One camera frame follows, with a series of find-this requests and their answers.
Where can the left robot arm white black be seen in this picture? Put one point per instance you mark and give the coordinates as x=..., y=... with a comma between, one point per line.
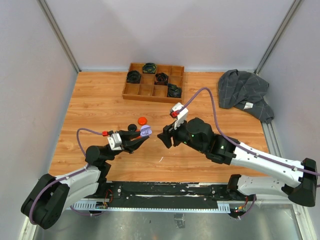
x=53, y=194

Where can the rolled dark belt centre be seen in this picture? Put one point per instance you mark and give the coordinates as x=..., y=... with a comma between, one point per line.
x=161, y=79

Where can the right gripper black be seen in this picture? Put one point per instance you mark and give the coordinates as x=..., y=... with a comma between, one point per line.
x=168, y=131

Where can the rolled dark belt left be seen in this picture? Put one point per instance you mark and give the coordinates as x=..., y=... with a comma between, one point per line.
x=133, y=77

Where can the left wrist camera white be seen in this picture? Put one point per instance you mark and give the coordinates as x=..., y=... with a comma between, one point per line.
x=115, y=141

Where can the rolled dark belt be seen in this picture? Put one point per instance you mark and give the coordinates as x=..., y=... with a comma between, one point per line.
x=161, y=79
x=133, y=77

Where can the orange earbud charging case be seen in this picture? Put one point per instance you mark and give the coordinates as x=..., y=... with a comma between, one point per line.
x=142, y=121

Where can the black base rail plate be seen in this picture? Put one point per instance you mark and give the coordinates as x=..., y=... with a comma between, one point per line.
x=165, y=195

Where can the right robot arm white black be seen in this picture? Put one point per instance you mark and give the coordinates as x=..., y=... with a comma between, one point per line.
x=294, y=179

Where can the rolled green belt top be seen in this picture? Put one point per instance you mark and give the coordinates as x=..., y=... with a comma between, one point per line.
x=149, y=68

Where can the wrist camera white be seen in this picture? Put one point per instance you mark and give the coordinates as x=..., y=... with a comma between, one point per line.
x=179, y=113
x=115, y=141

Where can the wooden compartment tray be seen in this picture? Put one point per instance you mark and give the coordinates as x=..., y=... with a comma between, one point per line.
x=146, y=90

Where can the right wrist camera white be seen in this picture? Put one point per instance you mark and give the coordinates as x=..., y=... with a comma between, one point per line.
x=179, y=113

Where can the lilac earbud charging case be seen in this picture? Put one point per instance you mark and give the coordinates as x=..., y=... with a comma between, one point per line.
x=145, y=131

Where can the black earbud charging case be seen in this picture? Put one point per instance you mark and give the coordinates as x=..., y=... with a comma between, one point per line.
x=132, y=128

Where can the grey checked cloth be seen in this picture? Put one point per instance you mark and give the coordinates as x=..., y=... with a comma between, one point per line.
x=245, y=91

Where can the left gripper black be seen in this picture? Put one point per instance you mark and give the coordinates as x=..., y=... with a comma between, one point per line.
x=127, y=144

